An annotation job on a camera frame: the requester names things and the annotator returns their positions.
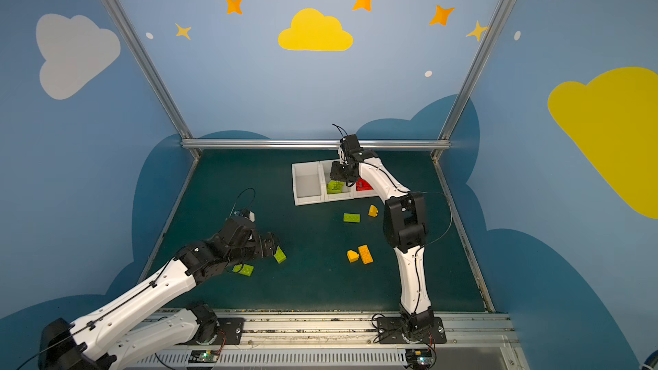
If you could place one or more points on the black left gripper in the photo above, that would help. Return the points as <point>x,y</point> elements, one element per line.
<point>264,245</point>

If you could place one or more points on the left controller board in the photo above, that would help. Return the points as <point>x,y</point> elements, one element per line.
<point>209,357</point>

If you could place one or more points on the yellow sloped lego brick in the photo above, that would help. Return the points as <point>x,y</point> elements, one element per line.
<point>373,211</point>
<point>352,256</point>

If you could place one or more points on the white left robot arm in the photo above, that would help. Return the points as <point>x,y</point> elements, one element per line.
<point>111,337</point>

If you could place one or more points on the controller board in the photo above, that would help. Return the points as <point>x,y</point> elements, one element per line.
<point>419,359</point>
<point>209,357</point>

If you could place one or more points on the green lego brick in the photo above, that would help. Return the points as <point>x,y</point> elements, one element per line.
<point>351,218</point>
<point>335,187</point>
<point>280,256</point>
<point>243,269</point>

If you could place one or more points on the aluminium left corner post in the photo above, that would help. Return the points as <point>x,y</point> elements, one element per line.
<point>146,64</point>

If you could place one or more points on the right controller board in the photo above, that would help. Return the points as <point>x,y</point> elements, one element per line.
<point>419,359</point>

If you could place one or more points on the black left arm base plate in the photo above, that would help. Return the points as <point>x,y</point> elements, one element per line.
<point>226,331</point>

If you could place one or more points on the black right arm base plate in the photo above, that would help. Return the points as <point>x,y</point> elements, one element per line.
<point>397,330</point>

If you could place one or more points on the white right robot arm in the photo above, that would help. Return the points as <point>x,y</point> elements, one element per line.
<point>405,226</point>

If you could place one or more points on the red lego brick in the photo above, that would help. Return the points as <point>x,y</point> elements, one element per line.
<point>362,185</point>

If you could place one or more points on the white left bin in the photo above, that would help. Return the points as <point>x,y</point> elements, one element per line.
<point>306,183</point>

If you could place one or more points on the aluminium back rail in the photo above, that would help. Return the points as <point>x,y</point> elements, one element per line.
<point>397,145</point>

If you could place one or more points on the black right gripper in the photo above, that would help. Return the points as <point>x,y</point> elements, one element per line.
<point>339,170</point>

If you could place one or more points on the aluminium front rail base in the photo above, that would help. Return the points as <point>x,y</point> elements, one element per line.
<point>333,340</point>

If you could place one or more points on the white middle bin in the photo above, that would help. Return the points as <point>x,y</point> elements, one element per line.
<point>325,177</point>

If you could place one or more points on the aluminium corner post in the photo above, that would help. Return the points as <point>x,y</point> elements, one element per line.
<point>497,23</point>
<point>146,64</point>

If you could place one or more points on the aluminium right corner post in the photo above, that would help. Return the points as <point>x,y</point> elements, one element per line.
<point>497,23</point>

